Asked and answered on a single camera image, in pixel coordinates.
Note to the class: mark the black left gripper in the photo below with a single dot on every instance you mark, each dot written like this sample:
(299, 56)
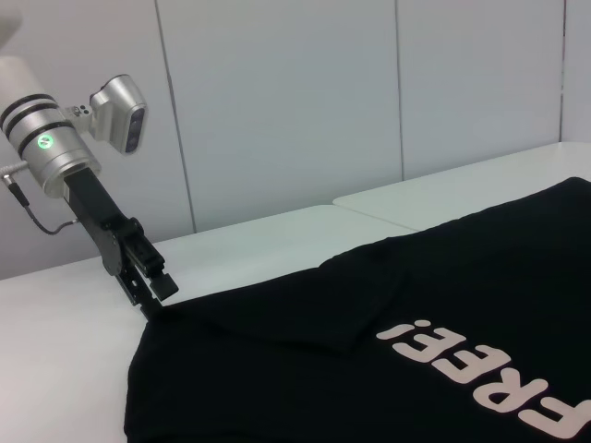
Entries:
(97, 207)

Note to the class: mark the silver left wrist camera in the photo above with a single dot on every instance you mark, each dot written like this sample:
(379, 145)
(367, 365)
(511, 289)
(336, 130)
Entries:
(120, 111)

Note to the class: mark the black shirt with FREE print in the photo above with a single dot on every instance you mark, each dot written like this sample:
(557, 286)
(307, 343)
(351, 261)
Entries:
(323, 369)

